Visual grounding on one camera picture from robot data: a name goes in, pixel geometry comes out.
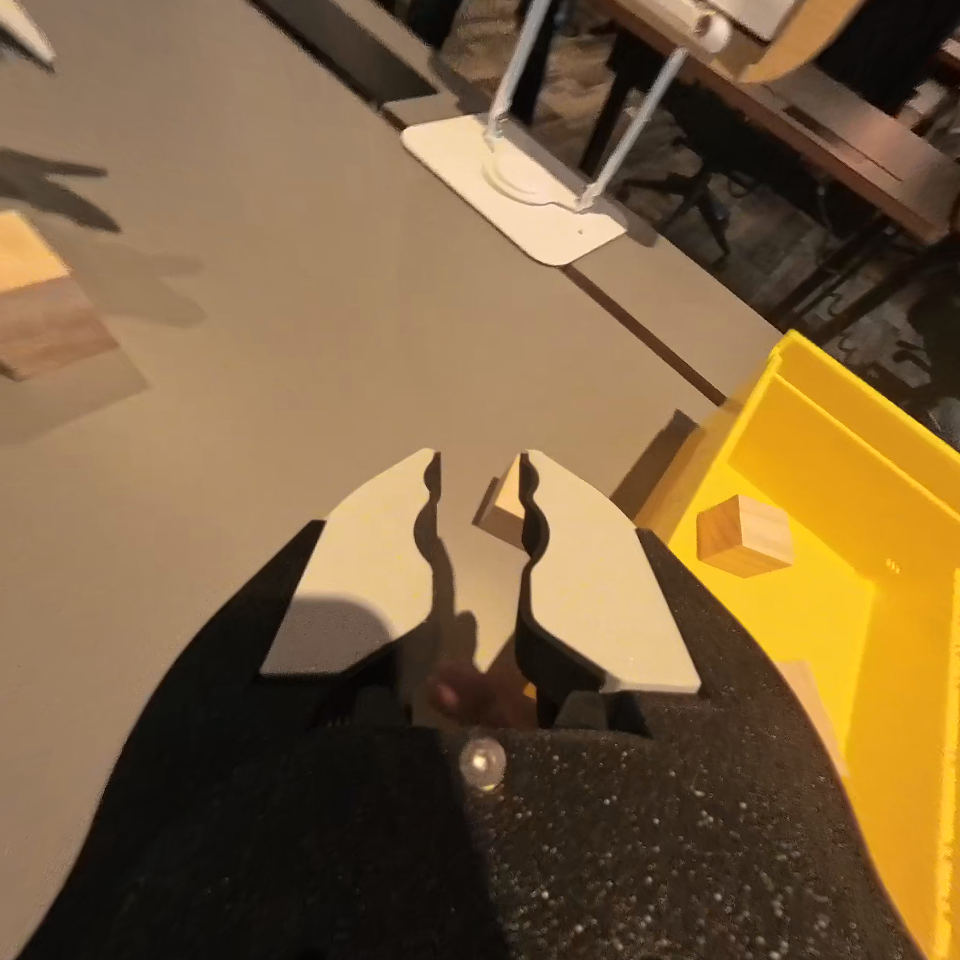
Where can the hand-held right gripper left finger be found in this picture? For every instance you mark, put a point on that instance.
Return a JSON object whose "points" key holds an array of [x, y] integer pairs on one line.
{"points": [[360, 570]]}

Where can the wooden desk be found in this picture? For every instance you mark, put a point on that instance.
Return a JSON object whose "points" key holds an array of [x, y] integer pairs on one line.
{"points": [[862, 150]]}

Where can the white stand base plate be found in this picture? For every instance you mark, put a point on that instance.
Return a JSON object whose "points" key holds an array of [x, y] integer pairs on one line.
{"points": [[465, 165]]}

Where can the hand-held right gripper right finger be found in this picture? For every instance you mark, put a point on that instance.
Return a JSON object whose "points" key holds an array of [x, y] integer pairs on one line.
{"points": [[600, 592]]}

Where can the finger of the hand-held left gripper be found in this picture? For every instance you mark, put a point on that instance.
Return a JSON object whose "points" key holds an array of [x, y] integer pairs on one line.
{"points": [[22, 26]]}

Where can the wooden cube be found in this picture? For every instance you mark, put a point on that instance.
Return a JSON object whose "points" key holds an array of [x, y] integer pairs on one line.
{"points": [[814, 712], [37, 300], [504, 514], [742, 536]]}

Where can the black office chair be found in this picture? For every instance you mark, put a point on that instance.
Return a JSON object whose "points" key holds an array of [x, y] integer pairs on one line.
{"points": [[697, 195]]}

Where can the yellow plastic bin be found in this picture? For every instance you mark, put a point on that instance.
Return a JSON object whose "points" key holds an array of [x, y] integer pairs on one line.
{"points": [[900, 675]]}

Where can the tan wooden clipboard board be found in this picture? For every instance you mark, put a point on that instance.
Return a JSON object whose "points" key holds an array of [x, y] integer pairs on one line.
{"points": [[787, 56]]}

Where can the white paper sheet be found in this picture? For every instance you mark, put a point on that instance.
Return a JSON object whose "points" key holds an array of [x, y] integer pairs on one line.
{"points": [[750, 15]]}

